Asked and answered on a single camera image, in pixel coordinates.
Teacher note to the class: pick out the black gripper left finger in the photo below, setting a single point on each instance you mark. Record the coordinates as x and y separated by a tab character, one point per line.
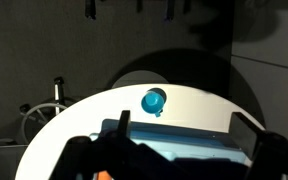
79	156

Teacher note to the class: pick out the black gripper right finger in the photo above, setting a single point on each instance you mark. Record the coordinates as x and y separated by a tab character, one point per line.
277	156

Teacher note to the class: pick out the light blue toy sink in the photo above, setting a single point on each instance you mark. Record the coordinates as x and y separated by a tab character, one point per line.
184	136

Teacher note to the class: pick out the orange plastic plate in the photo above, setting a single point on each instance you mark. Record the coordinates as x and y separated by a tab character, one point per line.
104	175

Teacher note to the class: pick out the grey box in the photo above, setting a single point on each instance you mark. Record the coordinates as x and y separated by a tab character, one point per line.
2	161

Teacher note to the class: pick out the white table pedestal base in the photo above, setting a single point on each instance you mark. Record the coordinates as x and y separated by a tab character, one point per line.
139	79

